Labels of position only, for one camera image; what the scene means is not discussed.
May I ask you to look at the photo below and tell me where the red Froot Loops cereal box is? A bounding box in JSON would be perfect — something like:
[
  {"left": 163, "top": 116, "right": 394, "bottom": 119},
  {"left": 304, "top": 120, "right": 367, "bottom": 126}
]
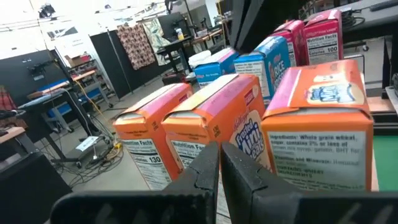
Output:
[
  {"left": 272, "top": 19, "right": 307, "bottom": 67},
  {"left": 303, "top": 8, "right": 345, "bottom": 66}
]

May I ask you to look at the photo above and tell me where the black case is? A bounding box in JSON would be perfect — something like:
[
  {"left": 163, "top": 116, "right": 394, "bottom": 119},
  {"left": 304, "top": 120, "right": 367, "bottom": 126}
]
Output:
[{"left": 0, "top": 152, "right": 73, "bottom": 224}]

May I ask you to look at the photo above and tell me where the brown white patterned cloth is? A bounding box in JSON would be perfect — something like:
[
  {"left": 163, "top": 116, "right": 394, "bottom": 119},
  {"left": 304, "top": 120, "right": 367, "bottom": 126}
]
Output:
[{"left": 116, "top": 23, "right": 156, "bottom": 71}]

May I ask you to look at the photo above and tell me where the white paper sheet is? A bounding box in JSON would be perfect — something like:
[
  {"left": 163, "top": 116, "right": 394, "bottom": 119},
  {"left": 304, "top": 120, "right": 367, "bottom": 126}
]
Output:
[{"left": 75, "top": 136, "right": 100, "bottom": 152}]

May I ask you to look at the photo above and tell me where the cardboard box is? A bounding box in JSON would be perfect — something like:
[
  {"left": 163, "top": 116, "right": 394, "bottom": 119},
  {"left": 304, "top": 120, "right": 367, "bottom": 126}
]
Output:
[{"left": 63, "top": 53, "right": 93, "bottom": 68}]

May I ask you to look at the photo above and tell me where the black partition panel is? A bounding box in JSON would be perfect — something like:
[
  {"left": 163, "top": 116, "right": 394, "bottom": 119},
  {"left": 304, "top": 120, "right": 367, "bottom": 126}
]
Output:
[{"left": 89, "top": 29, "right": 169, "bottom": 100}]

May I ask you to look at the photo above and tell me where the metal storage rack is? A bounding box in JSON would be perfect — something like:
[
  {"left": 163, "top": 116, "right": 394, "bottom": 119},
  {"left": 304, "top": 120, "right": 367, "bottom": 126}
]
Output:
[{"left": 67, "top": 60, "right": 114, "bottom": 108}]

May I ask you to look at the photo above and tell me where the black ceiling spotlight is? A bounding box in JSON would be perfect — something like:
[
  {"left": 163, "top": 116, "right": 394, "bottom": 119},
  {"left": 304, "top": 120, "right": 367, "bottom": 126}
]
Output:
[{"left": 39, "top": 3, "right": 56, "bottom": 19}]

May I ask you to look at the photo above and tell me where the grey desk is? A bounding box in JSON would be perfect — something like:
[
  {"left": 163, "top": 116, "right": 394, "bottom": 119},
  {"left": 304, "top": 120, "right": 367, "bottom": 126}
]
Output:
[{"left": 18, "top": 88, "right": 83, "bottom": 162}]

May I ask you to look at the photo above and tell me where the coiled black cable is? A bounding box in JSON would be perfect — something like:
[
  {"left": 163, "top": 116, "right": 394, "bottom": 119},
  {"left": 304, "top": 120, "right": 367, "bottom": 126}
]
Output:
[{"left": 341, "top": 9, "right": 366, "bottom": 30}]

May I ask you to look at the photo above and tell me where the green yellow patterned cloth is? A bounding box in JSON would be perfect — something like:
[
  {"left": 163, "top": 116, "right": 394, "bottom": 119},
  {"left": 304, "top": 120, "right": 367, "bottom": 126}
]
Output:
[{"left": 141, "top": 17, "right": 172, "bottom": 67}]

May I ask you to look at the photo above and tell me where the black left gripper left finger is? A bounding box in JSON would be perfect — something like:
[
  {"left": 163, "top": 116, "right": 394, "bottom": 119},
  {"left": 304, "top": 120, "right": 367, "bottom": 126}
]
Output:
[{"left": 49, "top": 141, "right": 220, "bottom": 224}]

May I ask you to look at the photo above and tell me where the orange Mini-Wheats cereal box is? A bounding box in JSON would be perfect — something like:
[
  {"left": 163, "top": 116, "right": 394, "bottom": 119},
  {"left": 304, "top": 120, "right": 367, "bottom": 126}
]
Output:
[
  {"left": 261, "top": 58, "right": 374, "bottom": 192},
  {"left": 161, "top": 73, "right": 273, "bottom": 218},
  {"left": 113, "top": 82, "right": 194, "bottom": 191}
]

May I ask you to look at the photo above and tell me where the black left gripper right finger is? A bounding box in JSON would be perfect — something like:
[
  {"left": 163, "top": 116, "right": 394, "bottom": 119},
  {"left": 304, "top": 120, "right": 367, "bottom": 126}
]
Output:
[{"left": 220, "top": 141, "right": 398, "bottom": 224}]

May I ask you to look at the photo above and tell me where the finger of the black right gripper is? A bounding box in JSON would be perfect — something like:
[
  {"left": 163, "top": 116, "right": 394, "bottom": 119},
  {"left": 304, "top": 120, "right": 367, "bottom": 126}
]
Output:
[
  {"left": 231, "top": 0, "right": 249, "bottom": 53},
  {"left": 246, "top": 0, "right": 265, "bottom": 53}
]

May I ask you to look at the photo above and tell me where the black table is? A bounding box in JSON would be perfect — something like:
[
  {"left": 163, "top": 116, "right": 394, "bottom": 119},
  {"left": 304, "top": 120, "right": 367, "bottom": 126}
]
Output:
[{"left": 155, "top": 35, "right": 195, "bottom": 74}]

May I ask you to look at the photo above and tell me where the green table mat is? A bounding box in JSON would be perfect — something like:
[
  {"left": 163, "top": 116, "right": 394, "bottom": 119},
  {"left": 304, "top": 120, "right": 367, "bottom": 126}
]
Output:
[{"left": 373, "top": 135, "right": 398, "bottom": 192}]

